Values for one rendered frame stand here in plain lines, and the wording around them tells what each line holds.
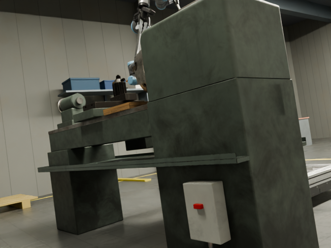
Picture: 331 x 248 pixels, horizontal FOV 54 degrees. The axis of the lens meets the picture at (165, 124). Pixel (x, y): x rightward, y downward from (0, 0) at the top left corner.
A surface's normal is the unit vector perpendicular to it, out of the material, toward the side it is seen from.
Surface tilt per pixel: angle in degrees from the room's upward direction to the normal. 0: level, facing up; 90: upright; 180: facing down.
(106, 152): 90
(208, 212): 90
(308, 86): 90
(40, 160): 90
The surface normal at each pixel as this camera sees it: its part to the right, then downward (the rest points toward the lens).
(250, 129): 0.66, -0.13
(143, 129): -0.74, 0.07
